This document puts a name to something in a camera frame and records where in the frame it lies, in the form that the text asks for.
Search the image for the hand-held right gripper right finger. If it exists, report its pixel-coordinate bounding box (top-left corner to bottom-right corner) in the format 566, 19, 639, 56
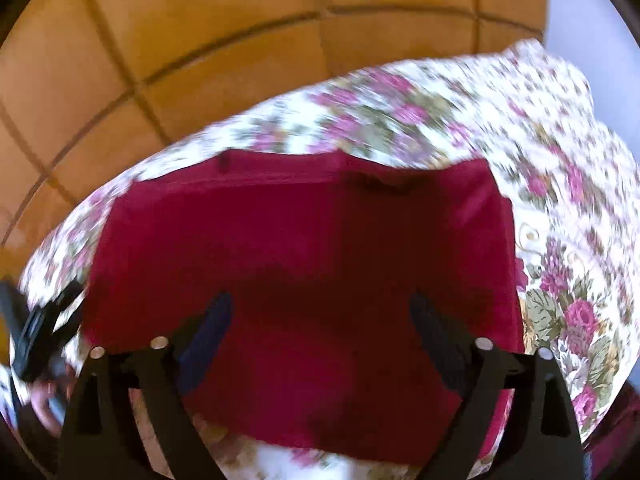
409, 291, 585, 480

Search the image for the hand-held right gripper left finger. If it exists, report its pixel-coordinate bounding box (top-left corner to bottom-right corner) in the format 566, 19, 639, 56
57, 290, 235, 480

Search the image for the dark red shirt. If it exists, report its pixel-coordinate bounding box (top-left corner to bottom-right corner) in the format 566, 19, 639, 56
82, 150, 528, 466

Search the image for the person's left hand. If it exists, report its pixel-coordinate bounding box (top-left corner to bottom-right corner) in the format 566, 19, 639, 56
30, 379, 77, 436

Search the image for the floral blanket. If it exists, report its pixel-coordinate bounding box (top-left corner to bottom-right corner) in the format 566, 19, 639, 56
0, 40, 640, 480

